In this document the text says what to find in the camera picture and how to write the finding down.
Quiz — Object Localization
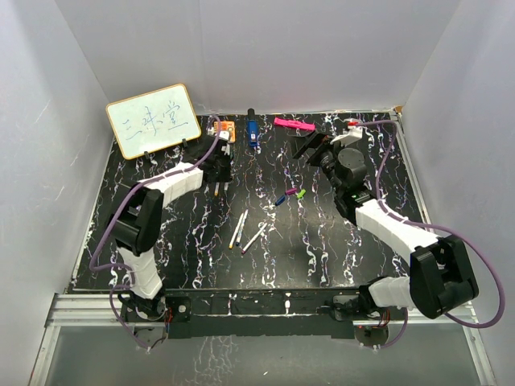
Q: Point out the small whiteboard with writing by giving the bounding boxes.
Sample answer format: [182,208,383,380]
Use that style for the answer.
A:
[105,84,202,160]

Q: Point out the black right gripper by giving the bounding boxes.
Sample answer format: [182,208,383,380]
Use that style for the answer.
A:
[287,130,351,195]

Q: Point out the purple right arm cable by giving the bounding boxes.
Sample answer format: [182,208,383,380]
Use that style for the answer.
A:
[349,119,506,349]

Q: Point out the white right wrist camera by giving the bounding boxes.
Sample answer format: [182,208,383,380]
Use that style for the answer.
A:
[330,121,365,147]

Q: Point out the white pen purple tip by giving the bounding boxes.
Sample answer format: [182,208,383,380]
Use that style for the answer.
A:
[241,224,267,255]

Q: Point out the white pen blue tip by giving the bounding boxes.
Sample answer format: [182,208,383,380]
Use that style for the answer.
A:
[235,209,249,246]

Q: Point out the blue stapler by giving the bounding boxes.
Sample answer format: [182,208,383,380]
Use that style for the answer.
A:
[246,109,259,149]

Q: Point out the orange spiral notepad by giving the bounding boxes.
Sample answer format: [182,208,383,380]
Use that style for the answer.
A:
[214,121,236,144]

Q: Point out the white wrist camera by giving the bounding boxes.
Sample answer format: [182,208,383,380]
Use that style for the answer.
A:
[330,121,365,147]
[207,127,231,155]

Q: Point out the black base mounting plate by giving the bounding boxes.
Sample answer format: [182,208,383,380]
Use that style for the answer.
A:
[120,287,407,341]

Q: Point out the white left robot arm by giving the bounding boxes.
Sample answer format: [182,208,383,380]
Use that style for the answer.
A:
[110,137,233,321]

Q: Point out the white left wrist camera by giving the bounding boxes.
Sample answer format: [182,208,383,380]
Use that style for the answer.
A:
[207,127,231,155]

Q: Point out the aluminium front rail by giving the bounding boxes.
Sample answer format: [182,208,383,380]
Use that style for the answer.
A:
[46,294,479,326]

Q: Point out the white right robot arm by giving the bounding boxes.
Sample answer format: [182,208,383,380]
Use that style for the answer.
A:
[290,131,479,319]

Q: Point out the blue pen cap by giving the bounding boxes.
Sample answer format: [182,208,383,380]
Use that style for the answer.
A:
[275,195,286,206]

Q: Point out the pink utility knife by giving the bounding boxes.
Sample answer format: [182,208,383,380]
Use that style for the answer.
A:
[274,117,315,131]

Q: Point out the white pen orange tip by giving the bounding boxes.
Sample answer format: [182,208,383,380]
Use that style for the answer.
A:
[229,213,245,249]

